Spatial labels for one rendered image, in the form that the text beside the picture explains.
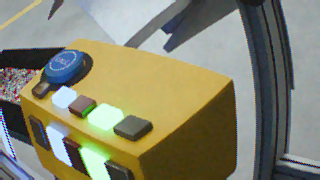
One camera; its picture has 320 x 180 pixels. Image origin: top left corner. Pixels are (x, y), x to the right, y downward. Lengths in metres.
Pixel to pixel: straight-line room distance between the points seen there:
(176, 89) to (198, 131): 0.03
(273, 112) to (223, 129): 0.59
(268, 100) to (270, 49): 0.09
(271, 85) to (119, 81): 0.57
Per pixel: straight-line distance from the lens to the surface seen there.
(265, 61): 1.08
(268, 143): 1.17
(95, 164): 0.51
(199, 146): 0.52
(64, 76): 0.57
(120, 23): 0.92
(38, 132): 0.57
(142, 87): 0.54
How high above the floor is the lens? 1.35
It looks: 31 degrees down
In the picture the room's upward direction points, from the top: 11 degrees counter-clockwise
